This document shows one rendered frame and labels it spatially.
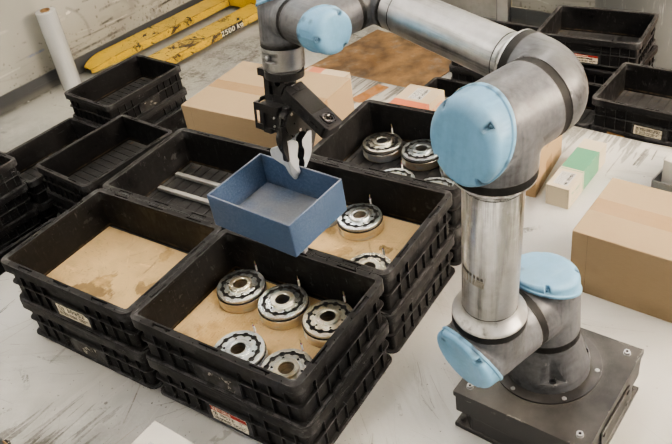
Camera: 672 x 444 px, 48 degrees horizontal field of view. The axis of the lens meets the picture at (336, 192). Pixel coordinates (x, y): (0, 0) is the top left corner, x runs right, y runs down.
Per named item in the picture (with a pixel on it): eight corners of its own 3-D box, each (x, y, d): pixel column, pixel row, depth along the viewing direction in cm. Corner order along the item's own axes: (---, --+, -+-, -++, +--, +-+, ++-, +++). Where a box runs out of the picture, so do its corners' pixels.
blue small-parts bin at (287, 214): (347, 209, 139) (342, 178, 135) (296, 257, 130) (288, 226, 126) (267, 181, 150) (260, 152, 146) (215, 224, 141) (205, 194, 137)
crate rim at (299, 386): (387, 286, 144) (386, 277, 143) (298, 399, 125) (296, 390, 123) (227, 235, 164) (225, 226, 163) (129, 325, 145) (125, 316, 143)
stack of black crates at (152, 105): (162, 139, 361) (136, 53, 336) (206, 154, 344) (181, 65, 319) (95, 182, 337) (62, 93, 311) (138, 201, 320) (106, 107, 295)
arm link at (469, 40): (633, 41, 96) (381, -52, 128) (577, 75, 92) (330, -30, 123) (621, 117, 104) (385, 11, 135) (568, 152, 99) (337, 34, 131)
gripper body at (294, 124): (283, 118, 144) (278, 57, 139) (317, 128, 139) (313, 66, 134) (254, 131, 139) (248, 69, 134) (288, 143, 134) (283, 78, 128)
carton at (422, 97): (412, 104, 243) (410, 83, 239) (445, 111, 237) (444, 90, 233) (386, 128, 233) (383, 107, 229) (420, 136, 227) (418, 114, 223)
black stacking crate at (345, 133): (507, 166, 189) (507, 126, 182) (456, 234, 169) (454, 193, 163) (371, 137, 209) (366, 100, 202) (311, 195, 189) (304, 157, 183)
